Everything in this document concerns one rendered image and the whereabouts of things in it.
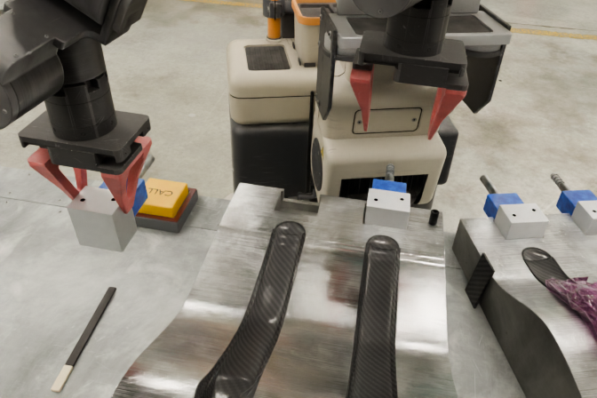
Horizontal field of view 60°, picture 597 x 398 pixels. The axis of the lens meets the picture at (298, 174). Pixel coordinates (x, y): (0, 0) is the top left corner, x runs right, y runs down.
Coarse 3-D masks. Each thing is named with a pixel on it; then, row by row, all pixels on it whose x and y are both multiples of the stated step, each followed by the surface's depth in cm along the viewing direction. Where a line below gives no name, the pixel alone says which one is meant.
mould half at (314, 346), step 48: (240, 192) 66; (240, 240) 59; (336, 240) 59; (432, 240) 60; (192, 288) 54; (240, 288) 54; (336, 288) 54; (432, 288) 54; (192, 336) 47; (288, 336) 49; (336, 336) 49; (432, 336) 50; (144, 384) 39; (192, 384) 40; (288, 384) 41; (336, 384) 42; (432, 384) 43
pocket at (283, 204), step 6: (282, 192) 67; (282, 198) 67; (288, 198) 68; (276, 204) 65; (282, 204) 68; (288, 204) 68; (294, 204) 67; (300, 204) 67; (306, 204) 67; (312, 204) 67; (318, 204) 67; (276, 210) 65; (282, 210) 68; (288, 210) 68; (294, 210) 68; (300, 210) 68; (306, 210) 67; (312, 210) 67
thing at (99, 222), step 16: (80, 192) 54; (96, 192) 54; (144, 192) 58; (80, 208) 52; (96, 208) 52; (112, 208) 52; (80, 224) 53; (96, 224) 53; (112, 224) 52; (128, 224) 55; (80, 240) 55; (96, 240) 54; (112, 240) 54; (128, 240) 56
